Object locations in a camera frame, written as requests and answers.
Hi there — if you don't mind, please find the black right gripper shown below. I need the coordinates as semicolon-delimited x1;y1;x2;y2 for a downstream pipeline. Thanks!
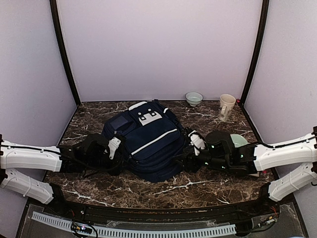
173;145;230;173

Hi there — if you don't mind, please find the navy blue student backpack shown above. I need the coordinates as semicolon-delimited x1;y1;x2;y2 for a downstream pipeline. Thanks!
102;100;187;182

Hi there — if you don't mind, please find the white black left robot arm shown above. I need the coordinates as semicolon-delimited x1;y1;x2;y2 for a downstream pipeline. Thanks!
0;133;124;216

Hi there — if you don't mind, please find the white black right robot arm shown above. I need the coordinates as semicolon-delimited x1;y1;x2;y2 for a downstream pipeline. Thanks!
180;127;317;215

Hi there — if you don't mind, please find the celadon bowl on plate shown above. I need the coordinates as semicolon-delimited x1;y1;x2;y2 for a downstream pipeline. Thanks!
230;134;248;148

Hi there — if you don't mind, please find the cream ceramic mug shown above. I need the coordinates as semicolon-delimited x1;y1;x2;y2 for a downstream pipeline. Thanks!
218;94;236;121

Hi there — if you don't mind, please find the celadon bowl at back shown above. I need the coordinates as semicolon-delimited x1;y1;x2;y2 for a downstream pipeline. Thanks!
185;92;204;107

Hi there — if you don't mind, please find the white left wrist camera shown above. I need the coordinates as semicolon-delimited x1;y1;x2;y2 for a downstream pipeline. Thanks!
108;137;121;160

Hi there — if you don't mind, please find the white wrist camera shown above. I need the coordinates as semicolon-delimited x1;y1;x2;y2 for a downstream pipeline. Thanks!
185;127;206;156
108;137;121;160

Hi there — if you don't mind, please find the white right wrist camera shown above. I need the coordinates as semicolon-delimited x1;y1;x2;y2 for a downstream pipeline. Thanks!
185;127;206;156

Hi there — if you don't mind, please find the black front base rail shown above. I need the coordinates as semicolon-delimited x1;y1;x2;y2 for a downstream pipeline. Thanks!
27;195;301;226

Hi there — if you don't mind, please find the grey slotted cable duct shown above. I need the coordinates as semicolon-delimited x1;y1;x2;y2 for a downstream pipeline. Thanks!
31;212;237;238

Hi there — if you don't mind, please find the black left frame post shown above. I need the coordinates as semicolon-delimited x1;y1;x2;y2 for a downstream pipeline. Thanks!
49;0;81;107

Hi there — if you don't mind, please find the black frame post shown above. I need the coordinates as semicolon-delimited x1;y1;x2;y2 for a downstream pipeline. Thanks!
240;0;269;105
49;0;81;107

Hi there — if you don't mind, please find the black right frame post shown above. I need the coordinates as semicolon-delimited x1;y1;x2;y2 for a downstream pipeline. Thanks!
240;0;269;105

